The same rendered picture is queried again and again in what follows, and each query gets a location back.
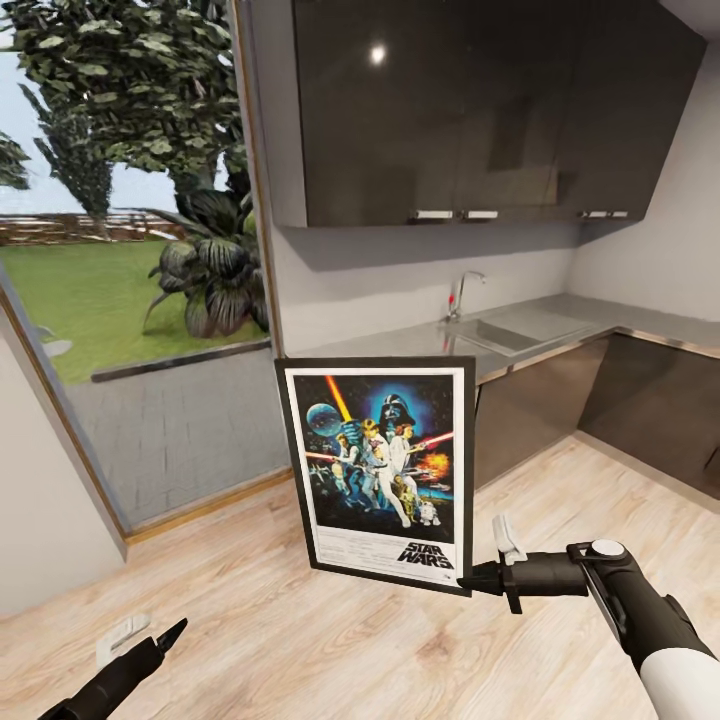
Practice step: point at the drop in sink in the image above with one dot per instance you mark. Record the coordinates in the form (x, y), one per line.
(514, 331)

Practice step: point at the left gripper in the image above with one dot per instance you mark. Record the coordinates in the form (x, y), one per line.
(122, 675)

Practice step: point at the fixed window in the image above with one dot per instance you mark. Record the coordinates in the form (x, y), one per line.
(133, 260)

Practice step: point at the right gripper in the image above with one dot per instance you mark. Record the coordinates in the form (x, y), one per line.
(532, 578)

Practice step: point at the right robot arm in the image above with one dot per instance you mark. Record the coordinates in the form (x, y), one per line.
(679, 672)

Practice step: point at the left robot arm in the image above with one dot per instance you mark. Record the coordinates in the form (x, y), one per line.
(120, 670)

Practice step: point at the poster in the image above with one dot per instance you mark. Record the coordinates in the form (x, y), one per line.
(383, 460)

